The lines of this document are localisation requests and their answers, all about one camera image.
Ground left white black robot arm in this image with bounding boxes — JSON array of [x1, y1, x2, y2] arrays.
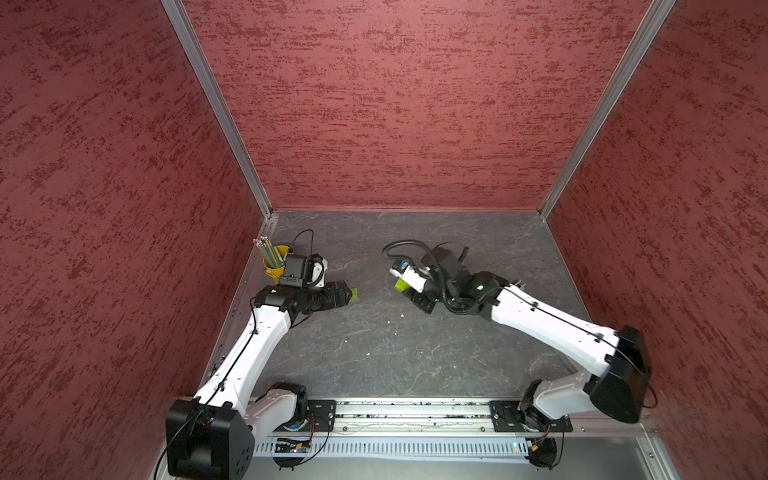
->
[[162, 254, 355, 479]]

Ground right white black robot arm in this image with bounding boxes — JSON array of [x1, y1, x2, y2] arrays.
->
[[390, 247, 651, 431]]

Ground yellow pencil cup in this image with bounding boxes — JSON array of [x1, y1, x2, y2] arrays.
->
[[263, 245, 291, 284]]

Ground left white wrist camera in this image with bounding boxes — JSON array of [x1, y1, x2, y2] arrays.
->
[[305, 254, 327, 288]]

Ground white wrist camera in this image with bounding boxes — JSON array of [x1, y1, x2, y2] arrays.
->
[[389, 260, 431, 293], [305, 254, 327, 288]]

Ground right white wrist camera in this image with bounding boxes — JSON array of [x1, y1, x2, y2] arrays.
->
[[389, 260, 431, 293]]

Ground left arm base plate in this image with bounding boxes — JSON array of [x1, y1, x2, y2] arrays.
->
[[281, 399, 338, 433]]

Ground aluminium rail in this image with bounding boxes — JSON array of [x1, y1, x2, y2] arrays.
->
[[251, 397, 658, 438]]

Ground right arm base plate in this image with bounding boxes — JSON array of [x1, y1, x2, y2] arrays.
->
[[488, 400, 573, 434]]

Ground white perforated cable duct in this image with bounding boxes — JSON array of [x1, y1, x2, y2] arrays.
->
[[251, 436, 532, 462]]

